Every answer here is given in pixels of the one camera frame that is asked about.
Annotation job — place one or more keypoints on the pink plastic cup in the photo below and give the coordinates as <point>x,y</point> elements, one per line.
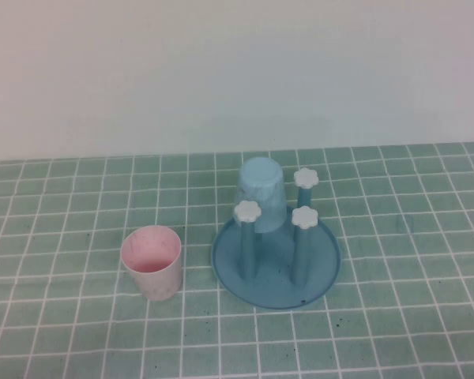
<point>158,284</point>

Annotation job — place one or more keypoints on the light blue plastic cup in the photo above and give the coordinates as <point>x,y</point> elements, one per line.
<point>260,181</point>

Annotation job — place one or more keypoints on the blue cup stand with pegs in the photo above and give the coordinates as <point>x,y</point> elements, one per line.
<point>276,284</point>

